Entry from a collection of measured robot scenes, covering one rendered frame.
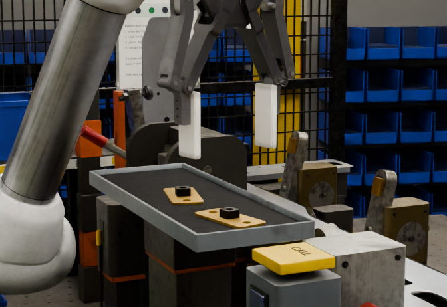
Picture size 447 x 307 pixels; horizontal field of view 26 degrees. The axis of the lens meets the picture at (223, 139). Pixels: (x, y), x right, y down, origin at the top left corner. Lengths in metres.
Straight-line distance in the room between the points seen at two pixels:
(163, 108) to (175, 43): 1.20
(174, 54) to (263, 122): 0.15
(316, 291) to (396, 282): 0.26
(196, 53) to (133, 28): 1.44
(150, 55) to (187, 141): 1.15
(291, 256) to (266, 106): 0.21
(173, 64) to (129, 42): 1.46
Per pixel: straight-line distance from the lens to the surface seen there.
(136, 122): 1.85
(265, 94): 1.06
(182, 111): 0.99
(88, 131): 1.83
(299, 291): 0.91
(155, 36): 2.15
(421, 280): 1.41
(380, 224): 1.65
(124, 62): 2.43
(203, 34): 1.00
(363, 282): 1.14
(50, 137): 1.65
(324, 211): 1.83
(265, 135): 1.07
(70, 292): 2.32
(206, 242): 0.98
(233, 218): 1.05
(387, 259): 1.15
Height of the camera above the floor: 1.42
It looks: 9 degrees down
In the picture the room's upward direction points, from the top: straight up
